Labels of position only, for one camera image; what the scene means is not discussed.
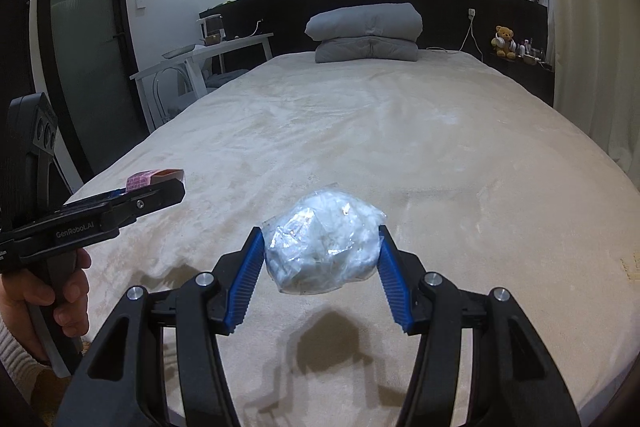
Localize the large white plastic bag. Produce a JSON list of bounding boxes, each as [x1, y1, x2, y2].
[[260, 185, 386, 295]]

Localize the white desk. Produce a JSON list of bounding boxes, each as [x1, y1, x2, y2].
[[129, 32, 273, 133]]

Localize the grey pillow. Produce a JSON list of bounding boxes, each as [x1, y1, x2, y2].
[[314, 36, 419, 63]]

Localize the cream curtain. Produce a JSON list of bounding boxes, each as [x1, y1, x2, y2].
[[550, 0, 639, 183]]

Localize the bottles on nightstand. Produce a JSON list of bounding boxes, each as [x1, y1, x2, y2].
[[516, 39, 553, 72]]

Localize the white charger cable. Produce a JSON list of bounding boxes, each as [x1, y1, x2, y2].
[[424, 7, 485, 62]]

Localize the brown teddy bear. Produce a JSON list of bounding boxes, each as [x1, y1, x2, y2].
[[491, 26, 516, 60]]

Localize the pink printed carton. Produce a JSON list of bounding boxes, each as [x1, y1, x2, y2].
[[125, 168, 184, 193]]

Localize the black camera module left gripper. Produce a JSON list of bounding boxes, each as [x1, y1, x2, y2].
[[2, 92, 58, 229]]

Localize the folded grey quilt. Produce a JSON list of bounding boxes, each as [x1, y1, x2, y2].
[[305, 3, 423, 41]]

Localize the black headboard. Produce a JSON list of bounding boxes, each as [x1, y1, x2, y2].
[[200, 0, 554, 104]]

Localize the beige plush bed blanket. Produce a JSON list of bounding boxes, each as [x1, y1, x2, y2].
[[79, 51, 639, 424]]

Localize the left bare hand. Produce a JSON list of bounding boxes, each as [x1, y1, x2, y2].
[[1, 248, 91, 363]]

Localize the white chair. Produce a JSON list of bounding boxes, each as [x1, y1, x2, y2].
[[152, 65, 252, 128]]

